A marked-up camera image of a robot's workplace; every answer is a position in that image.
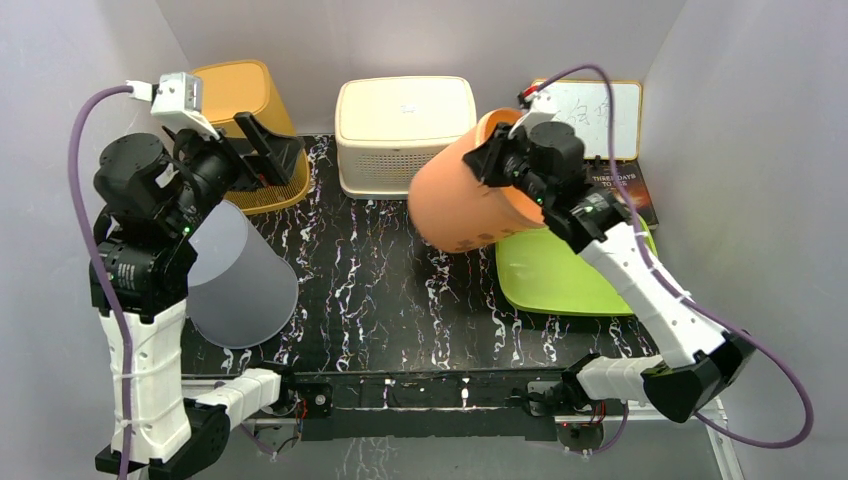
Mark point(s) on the cream perforated basket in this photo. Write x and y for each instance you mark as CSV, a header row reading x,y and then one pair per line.
x,y
386,129

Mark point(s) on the orange paper bucket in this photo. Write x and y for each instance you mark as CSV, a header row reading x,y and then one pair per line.
x,y
453,211

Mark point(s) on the dark book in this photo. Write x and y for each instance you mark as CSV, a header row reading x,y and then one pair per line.
x,y
631,177

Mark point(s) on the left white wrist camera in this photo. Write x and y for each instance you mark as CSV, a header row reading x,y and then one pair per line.
x,y
176,102

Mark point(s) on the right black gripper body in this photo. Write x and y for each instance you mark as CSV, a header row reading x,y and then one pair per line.
x,y
540,185

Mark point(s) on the small whiteboard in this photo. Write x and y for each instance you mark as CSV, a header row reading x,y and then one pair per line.
x,y
584,105

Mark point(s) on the grey and tan bucket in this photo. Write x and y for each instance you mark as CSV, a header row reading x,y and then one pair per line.
x,y
241,293

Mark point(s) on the green plastic tray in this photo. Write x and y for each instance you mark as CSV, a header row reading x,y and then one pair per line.
x,y
539,273

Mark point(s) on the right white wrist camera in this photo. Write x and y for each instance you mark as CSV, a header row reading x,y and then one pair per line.
x,y
538,107

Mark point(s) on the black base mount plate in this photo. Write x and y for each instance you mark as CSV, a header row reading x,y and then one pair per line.
x,y
528,403

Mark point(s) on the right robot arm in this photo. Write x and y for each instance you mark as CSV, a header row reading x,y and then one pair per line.
x,y
697,358

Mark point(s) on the aluminium rail frame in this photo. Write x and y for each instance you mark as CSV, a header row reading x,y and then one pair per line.
x,y
214,415

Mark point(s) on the orange mesh basket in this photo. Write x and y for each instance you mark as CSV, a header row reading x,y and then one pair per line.
x,y
247,86

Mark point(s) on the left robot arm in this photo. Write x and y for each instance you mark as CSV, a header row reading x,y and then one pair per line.
x,y
139,287

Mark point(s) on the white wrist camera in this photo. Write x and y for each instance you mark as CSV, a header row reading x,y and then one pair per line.
x,y
176,102
538,107

